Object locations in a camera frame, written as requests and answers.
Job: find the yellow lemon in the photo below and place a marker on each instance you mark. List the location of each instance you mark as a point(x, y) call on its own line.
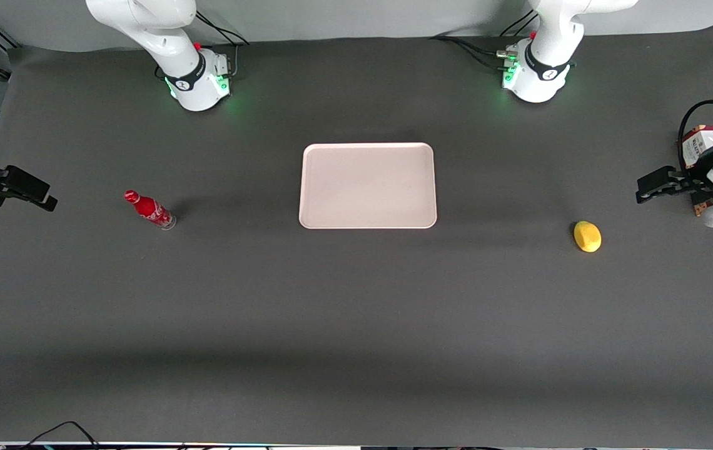
point(588, 237)

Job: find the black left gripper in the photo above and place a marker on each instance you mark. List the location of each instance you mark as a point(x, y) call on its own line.
point(689, 184)

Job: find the red cookie box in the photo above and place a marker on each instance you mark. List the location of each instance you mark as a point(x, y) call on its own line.
point(700, 137)

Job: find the pale pink rectangular tray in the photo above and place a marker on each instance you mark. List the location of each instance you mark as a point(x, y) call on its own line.
point(368, 185)

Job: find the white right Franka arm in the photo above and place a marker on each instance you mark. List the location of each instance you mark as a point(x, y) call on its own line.
point(172, 44)

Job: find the red cola bottle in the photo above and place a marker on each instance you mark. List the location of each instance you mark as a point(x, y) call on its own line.
point(149, 209)

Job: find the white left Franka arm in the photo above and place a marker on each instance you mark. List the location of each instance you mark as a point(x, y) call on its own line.
point(544, 69)

